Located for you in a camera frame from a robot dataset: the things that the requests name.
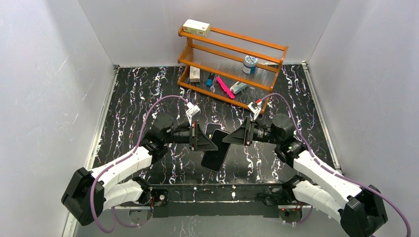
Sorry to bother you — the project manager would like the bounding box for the black phone case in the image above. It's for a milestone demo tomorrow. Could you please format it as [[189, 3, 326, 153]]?
[[201, 129, 230, 172]]

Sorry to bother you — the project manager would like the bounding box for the lilac phone case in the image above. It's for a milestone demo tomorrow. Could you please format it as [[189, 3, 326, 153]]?
[[205, 123, 222, 138]]

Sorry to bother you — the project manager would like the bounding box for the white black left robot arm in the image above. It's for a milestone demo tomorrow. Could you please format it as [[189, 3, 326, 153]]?
[[61, 115, 218, 226]]

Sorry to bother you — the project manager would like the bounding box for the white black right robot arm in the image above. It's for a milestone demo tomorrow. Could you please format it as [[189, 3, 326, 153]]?
[[223, 114, 388, 237]]

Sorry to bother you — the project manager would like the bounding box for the pink highlighter pen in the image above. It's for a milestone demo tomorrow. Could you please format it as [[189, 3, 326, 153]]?
[[216, 76, 235, 99]]

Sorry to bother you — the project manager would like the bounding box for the blue marker pen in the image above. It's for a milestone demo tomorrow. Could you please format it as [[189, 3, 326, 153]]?
[[206, 73, 215, 87]]

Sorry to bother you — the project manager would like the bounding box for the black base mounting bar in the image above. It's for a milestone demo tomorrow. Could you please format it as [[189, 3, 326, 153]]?
[[120, 184, 315, 219]]

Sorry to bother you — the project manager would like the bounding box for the small white grey box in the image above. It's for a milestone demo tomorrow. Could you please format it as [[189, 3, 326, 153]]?
[[189, 66, 201, 83]]

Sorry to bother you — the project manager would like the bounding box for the orange wooden shelf rack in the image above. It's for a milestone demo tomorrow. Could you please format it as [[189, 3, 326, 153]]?
[[177, 27, 288, 108]]

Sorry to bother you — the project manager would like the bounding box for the blue white round jar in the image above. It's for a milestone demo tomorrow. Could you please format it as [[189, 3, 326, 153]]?
[[242, 55, 258, 74]]

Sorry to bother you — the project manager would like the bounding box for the white cardboard box red label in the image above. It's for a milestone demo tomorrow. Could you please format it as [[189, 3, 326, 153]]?
[[182, 19, 211, 37]]

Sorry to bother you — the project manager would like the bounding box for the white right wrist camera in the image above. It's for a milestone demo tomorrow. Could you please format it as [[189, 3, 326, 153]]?
[[248, 100, 262, 120]]

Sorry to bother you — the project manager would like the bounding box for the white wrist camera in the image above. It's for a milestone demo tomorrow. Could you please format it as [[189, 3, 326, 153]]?
[[186, 102, 200, 123], [248, 100, 262, 120]]

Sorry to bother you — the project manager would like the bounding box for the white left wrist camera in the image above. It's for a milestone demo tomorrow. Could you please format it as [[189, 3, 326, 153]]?
[[186, 102, 200, 123]]

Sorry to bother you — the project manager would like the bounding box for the aluminium rail frame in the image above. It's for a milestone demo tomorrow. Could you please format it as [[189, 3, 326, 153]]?
[[62, 61, 374, 237]]

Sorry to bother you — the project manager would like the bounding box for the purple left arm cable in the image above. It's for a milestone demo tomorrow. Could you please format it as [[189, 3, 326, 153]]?
[[89, 95, 194, 235]]

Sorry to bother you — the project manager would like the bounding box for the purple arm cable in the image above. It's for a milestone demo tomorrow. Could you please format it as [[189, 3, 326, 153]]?
[[256, 93, 412, 237], [89, 95, 194, 235]]

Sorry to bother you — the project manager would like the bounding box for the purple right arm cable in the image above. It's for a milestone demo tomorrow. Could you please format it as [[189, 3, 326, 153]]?
[[256, 93, 412, 237]]

